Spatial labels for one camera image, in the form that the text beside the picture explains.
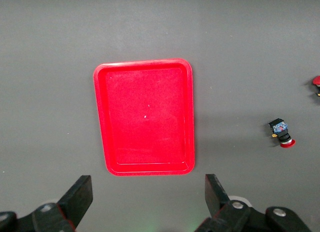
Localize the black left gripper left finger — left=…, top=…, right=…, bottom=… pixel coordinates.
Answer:
left=0, top=175, right=94, bottom=232

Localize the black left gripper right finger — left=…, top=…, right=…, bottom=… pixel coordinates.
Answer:
left=194, top=173, right=313, bottom=232

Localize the red push button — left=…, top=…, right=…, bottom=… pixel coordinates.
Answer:
left=311, top=75, right=320, bottom=97
left=267, top=118, right=296, bottom=149

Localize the red plastic tray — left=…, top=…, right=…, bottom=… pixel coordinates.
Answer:
left=92, top=57, right=196, bottom=177

